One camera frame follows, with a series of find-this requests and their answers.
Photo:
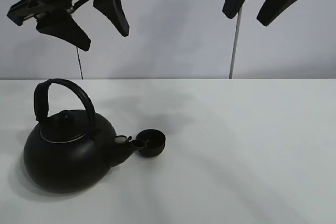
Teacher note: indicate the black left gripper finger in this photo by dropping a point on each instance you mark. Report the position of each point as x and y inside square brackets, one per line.
[60, 24]
[113, 11]

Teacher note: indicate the black round tea kettle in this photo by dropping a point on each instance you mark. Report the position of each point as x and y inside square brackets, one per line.
[73, 149]

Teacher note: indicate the small black teacup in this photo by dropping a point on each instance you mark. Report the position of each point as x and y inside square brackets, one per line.
[155, 143]

